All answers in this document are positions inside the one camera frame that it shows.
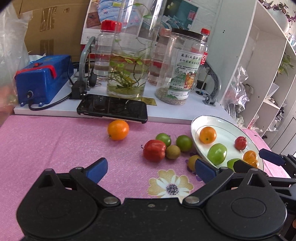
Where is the grey stand bracket right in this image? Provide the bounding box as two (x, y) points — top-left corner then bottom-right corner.
(195, 62), (221, 106)

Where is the brown-green round fruit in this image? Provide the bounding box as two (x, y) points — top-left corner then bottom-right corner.
(166, 145), (181, 160)

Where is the clear plastic bag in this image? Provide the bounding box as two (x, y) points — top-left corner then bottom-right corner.
(222, 65), (249, 127)

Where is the potted green plant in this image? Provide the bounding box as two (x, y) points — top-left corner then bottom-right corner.
(277, 53), (294, 77)

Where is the yellow-green small fruit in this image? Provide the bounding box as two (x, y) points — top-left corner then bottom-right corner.
(187, 155), (200, 172)

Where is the black power adapter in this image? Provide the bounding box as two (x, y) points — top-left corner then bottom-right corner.
(70, 80), (87, 100)

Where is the green tomato left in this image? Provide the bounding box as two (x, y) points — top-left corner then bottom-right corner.
(155, 133), (171, 147)

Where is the black smartphone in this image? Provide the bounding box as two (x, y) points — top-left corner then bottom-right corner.
(77, 94), (148, 124)

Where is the blue power box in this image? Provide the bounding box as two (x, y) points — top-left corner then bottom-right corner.
(15, 55), (74, 107)

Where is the grey stand bracket left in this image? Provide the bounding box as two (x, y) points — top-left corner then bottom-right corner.
(78, 36), (97, 91)

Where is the large green fruit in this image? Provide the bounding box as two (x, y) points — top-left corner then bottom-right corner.
(207, 143), (227, 166)

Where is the white shelf unit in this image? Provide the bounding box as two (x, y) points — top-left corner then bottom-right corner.
(207, 1), (295, 147)

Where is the glass vase with plant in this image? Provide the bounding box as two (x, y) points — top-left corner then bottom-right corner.
(107, 0), (166, 99)

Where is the small orange on plate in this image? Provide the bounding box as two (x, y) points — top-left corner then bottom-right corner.
(243, 150), (257, 161)

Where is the small orange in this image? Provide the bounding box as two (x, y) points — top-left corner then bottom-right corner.
(243, 150), (257, 161)
(245, 158), (259, 168)

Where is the plastic bag left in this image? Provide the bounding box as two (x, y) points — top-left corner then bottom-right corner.
(1, 3), (32, 124)

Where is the green tomato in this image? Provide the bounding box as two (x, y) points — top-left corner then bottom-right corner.
(155, 133), (171, 147)
(176, 135), (193, 152)

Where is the clear plastic jar with label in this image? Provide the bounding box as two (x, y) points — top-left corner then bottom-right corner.
(154, 28), (204, 105)

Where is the small red fruit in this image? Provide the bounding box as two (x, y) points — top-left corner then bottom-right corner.
(234, 136), (247, 151)

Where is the gold sticker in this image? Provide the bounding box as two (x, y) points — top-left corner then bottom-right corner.
(141, 97), (157, 106)

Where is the red capped clear bottle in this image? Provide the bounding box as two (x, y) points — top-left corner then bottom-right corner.
(93, 20), (122, 83)

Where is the cardboard box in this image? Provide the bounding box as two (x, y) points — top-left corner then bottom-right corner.
(13, 0), (89, 61)

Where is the green tomato right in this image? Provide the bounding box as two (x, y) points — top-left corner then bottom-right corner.
(176, 135), (193, 152)

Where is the grey stand bracket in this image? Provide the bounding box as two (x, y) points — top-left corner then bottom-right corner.
(195, 62), (221, 106)
(78, 36), (97, 91)

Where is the white raised board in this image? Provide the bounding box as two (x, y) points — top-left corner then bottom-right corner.
(14, 83), (236, 125)

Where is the red bell-shaped fruit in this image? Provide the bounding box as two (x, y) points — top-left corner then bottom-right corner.
(143, 140), (167, 163)

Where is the white plate dark rim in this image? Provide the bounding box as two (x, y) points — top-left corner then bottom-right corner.
(191, 115), (259, 167)

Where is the cola bottle red label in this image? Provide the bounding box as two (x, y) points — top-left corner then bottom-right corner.
(196, 28), (210, 85)

